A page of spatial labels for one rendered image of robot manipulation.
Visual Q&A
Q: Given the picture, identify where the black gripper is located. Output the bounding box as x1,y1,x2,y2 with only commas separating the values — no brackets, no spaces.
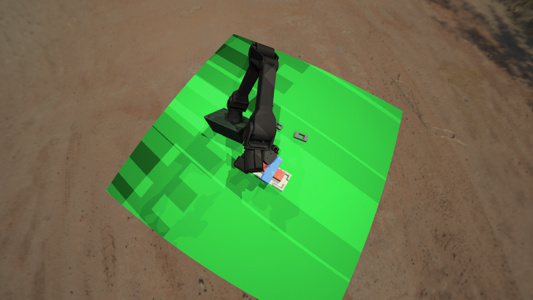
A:
234,140,267,174

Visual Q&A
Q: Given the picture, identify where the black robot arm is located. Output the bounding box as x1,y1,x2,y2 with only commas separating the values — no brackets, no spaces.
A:
224,42,279,173

